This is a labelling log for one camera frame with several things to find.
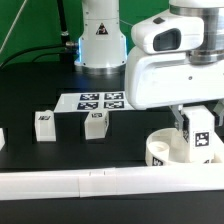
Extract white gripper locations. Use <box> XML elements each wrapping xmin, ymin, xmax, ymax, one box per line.
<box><xmin>125</xmin><ymin>47</ymin><xmax>224</xmax><ymax>131</ymax></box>

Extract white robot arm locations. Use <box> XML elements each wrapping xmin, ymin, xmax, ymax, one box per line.
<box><xmin>75</xmin><ymin>0</ymin><xmax>224</xmax><ymax>125</ymax></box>

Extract white marker base plate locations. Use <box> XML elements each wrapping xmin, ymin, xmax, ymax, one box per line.
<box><xmin>54</xmin><ymin>91</ymin><xmax>133</xmax><ymax>113</ymax></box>

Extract black vertical post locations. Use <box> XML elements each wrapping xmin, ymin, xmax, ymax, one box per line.
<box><xmin>57</xmin><ymin>0</ymin><xmax>75</xmax><ymax>70</ymax></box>

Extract black cable upper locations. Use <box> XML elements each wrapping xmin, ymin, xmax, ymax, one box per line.
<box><xmin>0</xmin><ymin>41</ymin><xmax>80</xmax><ymax>69</ymax></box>

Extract black cable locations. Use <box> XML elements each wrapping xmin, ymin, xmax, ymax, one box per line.
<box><xmin>0</xmin><ymin>41</ymin><xmax>80</xmax><ymax>69</ymax></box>
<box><xmin>30</xmin><ymin>49</ymin><xmax>80</xmax><ymax>64</ymax></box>

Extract black cable lower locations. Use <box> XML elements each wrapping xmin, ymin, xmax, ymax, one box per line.
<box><xmin>30</xmin><ymin>49</ymin><xmax>80</xmax><ymax>64</ymax></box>

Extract white front wall bar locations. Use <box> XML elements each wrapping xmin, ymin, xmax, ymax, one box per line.
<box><xmin>0</xmin><ymin>163</ymin><xmax>224</xmax><ymax>200</ymax></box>

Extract white left wall piece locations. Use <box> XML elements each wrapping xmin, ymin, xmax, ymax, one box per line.
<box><xmin>0</xmin><ymin>128</ymin><xmax>5</xmax><ymax>151</ymax></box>

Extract thin white cable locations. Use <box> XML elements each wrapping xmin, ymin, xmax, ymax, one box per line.
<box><xmin>0</xmin><ymin>0</ymin><xmax>28</xmax><ymax>55</ymax></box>

